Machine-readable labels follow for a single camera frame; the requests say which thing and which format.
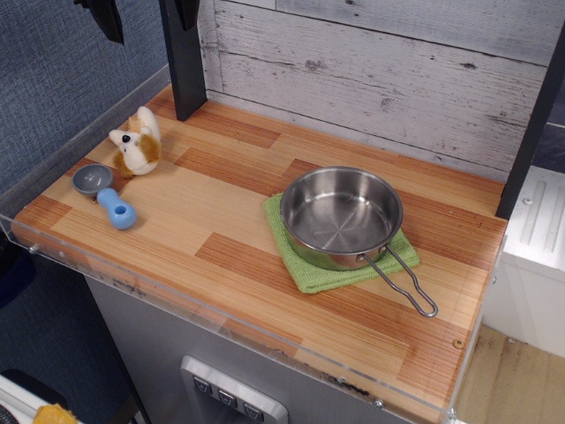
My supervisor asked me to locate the blue and grey scoop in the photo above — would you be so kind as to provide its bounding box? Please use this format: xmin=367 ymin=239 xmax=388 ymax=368
xmin=72 ymin=163 xmax=137 ymax=231

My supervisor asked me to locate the green folded cloth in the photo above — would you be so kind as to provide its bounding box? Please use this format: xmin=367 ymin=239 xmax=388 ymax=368
xmin=262 ymin=193 xmax=420 ymax=294

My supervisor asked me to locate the plush corgi dog toy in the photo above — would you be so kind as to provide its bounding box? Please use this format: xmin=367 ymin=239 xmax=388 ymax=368
xmin=109 ymin=106 xmax=162 ymax=179

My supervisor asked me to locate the silver dispenser button panel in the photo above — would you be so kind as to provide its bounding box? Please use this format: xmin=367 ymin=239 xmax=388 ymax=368
xmin=180 ymin=355 xmax=290 ymax=423

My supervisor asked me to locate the yellow object at bottom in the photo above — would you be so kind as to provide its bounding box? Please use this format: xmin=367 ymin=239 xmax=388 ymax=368
xmin=32 ymin=404 xmax=79 ymax=424

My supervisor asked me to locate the silver pot with wire handle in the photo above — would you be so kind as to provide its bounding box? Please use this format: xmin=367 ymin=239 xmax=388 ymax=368
xmin=280 ymin=166 xmax=439 ymax=318

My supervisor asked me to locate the white aluminium box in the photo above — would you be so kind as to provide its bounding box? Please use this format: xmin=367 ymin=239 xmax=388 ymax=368
xmin=483 ymin=166 xmax=564 ymax=357

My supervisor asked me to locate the dark left vertical post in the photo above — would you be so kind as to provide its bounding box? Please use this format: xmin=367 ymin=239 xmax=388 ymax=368
xmin=159 ymin=0 xmax=207 ymax=121

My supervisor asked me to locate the clear acrylic table guard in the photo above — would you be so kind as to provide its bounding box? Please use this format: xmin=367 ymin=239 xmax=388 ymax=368
xmin=10 ymin=87 xmax=505 ymax=423

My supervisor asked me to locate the dark right vertical post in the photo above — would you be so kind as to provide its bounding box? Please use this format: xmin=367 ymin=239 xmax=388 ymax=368
xmin=495 ymin=27 xmax=564 ymax=219

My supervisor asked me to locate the dark vertical post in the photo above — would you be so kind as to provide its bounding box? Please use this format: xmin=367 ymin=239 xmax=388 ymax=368
xmin=159 ymin=0 xmax=207 ymax=121
xmin=495 ymin=27 xmax=564 ymax=219

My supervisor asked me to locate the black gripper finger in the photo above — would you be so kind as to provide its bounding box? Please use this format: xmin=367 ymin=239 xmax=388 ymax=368
xmin=73 ymin=0 xmax=124 ymax=44
xmin=175 ymin=0 xmax=200 ymax=31

